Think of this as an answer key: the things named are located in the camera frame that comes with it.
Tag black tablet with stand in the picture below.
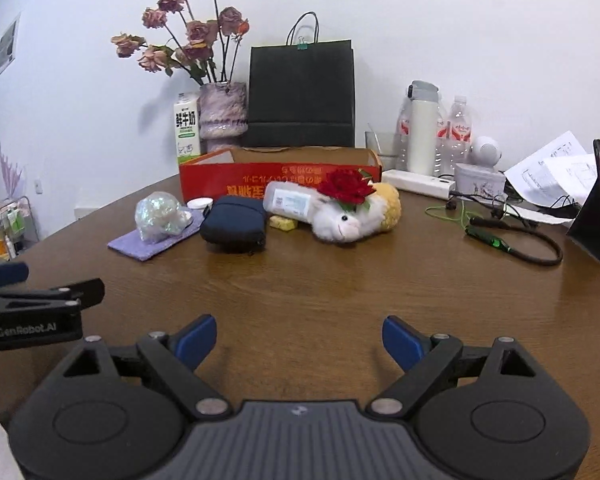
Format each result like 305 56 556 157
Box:
567 138 600 266

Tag wooden desktop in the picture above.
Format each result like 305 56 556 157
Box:
0 157 600 480

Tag framed wall picture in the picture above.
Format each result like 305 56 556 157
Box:
0 12 22 76

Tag dried pink roses bouquet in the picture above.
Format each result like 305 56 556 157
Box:
111 0 251 86

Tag white round camera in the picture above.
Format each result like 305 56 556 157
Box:
469 135 504 169

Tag purple textured vase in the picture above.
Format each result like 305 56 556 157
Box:
198 81 249 140

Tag red cardboard box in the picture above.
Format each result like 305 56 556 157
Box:
179 146 383 207

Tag white power strip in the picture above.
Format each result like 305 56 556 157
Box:
381 168 457 199

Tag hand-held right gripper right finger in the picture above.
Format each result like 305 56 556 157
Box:
369 315 555 422

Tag purple cloth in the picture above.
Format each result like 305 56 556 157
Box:
107 208 209 262

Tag clear drinking glass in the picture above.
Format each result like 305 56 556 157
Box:
364 122 407 171

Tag red artificial rose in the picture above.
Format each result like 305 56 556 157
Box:
315 168 376 213

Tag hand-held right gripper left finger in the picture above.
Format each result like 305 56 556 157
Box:
44 314 233 422

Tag clear plastic bottle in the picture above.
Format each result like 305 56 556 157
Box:
262 181 327 223

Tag white thermos bottle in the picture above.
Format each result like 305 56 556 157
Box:
406 80 440 177

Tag white green milk carton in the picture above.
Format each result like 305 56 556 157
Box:
173 92 202 166

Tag green earphone cable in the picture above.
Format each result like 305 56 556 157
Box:
424 199 477 234

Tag purple flower wall sticker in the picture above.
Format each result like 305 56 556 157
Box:
0 142 26 197

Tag white tissue box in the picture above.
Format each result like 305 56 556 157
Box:
453 162 507 201

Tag metal rack with toiletries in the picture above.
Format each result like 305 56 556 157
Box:
0 187 41 267

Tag iridescent bag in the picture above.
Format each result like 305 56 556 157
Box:
134 192 194 245

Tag red label water bottle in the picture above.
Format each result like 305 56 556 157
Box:
435 110 451 177
447 94 474 177
396 94 414 163

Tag black paper bag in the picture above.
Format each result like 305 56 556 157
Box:
244 11 356 149

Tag navy zip pouch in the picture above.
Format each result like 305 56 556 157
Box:
199 195 268 254

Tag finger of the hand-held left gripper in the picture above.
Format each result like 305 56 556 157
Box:
0 278 106 313
0 262 30 289

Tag white yellow plush toy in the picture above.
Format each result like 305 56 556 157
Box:
307 183 403 246

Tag black neckband earphones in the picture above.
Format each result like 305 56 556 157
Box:
464 214 565 267

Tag black charging cable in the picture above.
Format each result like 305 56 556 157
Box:
449 189 587 222

